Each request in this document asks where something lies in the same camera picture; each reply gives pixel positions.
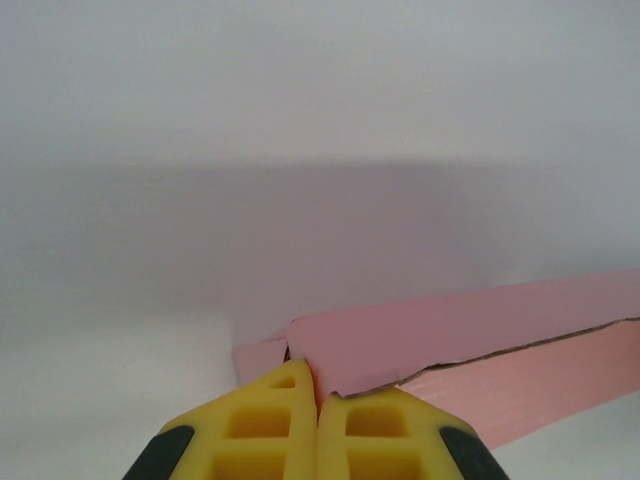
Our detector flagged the pink cloth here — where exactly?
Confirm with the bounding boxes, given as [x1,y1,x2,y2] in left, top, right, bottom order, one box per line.
[233,268,640,451]

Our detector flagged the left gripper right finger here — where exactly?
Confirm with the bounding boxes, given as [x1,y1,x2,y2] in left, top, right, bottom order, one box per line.
[317,386,509,480]

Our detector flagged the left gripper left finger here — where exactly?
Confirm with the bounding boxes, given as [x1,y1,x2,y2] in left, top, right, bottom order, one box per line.
[121,357,320,480]

